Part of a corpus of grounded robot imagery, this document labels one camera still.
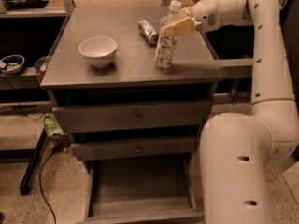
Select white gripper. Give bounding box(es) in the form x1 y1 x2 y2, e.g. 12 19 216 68
160 0 249 37

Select clear plastic bottle white cap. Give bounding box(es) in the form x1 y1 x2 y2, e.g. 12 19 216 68
154 0 181 68

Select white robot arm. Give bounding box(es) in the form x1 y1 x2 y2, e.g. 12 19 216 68
160 0 298 224

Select grey drawer cabinet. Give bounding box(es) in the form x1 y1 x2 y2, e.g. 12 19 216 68
36 5 225 224

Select grey top drawer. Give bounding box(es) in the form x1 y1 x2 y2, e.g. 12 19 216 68
53 100 210 133

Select grey drawer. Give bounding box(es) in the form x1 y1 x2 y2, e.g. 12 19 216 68
53 100 210 133
71 135 199 161
77 154 204 224

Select grey middle drawer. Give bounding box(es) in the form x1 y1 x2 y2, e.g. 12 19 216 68
71 135 199 161

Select grey bottom drawer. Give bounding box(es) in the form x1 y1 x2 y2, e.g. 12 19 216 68
77 154 204 224

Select silver crushed can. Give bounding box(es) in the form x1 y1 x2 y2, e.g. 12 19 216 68
138 20 159 46

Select grey side shelf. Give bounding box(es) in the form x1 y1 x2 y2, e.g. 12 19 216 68
216 58 253 79

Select white ceramic bowl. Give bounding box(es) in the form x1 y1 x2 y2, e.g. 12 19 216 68
78 36 118 68

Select dark cabinet at right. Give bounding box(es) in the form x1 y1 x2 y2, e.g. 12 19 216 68
279 0 299 105

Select small glass bowl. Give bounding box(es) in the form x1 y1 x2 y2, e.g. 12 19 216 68
34 56 51 72

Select grey left bench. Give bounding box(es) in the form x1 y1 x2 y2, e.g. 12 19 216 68
0 67 39 90

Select green snack bag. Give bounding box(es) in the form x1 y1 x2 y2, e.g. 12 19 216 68
44 116 68 140

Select blue patterned bowl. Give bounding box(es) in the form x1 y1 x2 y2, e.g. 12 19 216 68
0 55 25 75

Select black metal bar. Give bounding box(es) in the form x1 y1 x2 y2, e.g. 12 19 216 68
20 130 47 195

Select black floor cable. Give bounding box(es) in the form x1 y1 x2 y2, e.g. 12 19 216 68
38 145 60 224

